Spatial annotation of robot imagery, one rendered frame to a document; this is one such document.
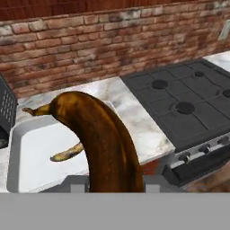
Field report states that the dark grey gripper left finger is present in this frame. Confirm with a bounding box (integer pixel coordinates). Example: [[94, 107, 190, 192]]
[[40, 174, 91, 193]]

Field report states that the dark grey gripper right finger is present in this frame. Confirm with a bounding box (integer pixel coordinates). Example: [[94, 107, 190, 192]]
[[141, 174, 184, 193]]

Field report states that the brown overripe banana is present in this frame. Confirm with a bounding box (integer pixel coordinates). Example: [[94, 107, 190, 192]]
[[22, 90, 146, 193]]

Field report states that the white tupperware container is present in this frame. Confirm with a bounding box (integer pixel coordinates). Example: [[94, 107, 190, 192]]
[[6, 100, 121, 193]]

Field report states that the red-brown base cupboard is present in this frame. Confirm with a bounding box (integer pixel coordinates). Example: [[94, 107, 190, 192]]
[[140, 158, 162, 176]]

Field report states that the yellow spotted banana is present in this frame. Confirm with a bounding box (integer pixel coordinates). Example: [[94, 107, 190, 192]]
[[49, 142, 85, 163]]

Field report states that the dark stove knob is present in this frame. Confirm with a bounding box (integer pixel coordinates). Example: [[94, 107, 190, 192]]
[[199, 144, 212, 155], [178, 152, 192, 164], [217, 136, 230, 147]]

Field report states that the black oven door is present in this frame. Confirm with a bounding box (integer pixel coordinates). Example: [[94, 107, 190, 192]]
[[162, 146, 230, 187]]

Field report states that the dark grey gas stove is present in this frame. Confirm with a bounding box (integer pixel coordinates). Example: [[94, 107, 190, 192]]
[[119, 57, 230, 187]]

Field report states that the dark grey perforated rack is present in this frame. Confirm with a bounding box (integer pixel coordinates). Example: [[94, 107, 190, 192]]
[[0, 73, 19, 149]]

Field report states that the pale wall socket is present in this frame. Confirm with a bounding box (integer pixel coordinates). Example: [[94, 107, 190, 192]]
[[217, 19, 230, 41]]

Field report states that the dark wooden wall cupboard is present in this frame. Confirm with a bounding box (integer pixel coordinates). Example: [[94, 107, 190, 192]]
[[0, 0, 210, 22]]

